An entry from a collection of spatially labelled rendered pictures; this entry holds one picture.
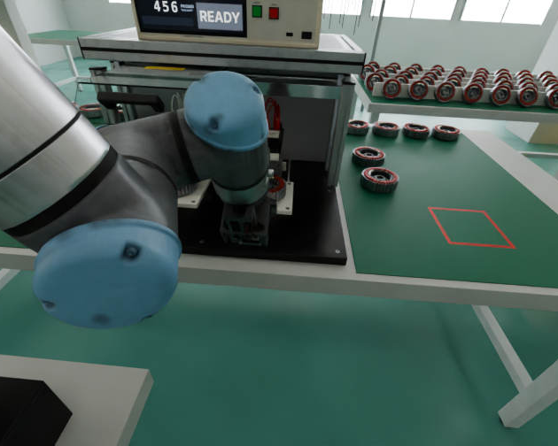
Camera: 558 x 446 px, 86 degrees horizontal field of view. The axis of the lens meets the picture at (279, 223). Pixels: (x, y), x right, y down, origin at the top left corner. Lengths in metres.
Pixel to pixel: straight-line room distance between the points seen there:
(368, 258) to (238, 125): 0.50
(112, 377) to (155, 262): 0.39
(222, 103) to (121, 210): 0.14
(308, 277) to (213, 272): 0.20
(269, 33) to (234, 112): 0.56
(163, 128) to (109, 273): 0.17
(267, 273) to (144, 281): 0.47
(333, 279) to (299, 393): 0.75
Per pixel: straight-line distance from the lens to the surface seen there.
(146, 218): 0.20
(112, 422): 0.53
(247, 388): 1.33
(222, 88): 0.30
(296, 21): 0.82
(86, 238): 0.18
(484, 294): 0.77
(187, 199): 0.81
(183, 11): 0.87
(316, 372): 1.37
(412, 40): 7.46
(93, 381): 0.57
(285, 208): 0.76
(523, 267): 0.87
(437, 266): 0.75
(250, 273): 0.64
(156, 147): 0.30
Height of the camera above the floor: 1.21
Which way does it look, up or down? 37 degrees down
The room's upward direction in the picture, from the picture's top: 3 degrees clockwise
